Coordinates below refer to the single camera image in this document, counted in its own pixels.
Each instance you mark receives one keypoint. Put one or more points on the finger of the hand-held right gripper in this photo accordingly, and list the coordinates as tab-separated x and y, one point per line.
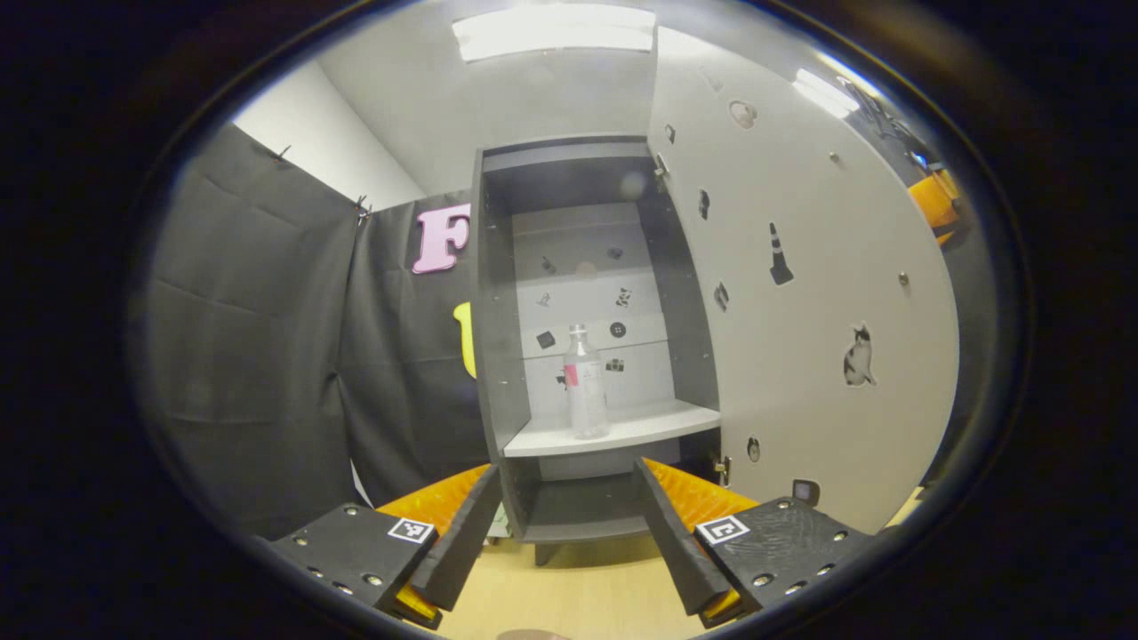
933	200

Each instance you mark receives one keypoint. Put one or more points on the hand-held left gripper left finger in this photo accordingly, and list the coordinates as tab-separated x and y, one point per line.
467	542

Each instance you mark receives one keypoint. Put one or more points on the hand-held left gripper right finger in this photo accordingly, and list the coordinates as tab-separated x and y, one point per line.
676	551

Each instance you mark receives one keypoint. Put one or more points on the clear plastic bottle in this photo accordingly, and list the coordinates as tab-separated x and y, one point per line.
587	400

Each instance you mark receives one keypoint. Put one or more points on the grey cabinet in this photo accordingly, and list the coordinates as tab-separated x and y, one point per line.
493	356

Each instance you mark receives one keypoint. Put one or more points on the grey cabinet door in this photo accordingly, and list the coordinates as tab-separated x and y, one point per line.
800	373

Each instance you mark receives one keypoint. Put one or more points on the metal door hinge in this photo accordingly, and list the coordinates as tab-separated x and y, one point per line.
722	468
662	171

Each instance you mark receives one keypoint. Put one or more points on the light grey cabinet shelf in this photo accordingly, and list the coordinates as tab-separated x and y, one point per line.
640	427

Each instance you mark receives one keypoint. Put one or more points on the small ceiling light panel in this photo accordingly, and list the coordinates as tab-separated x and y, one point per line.
827	93

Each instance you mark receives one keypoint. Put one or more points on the black backdrop cloth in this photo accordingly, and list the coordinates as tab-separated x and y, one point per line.
267	356

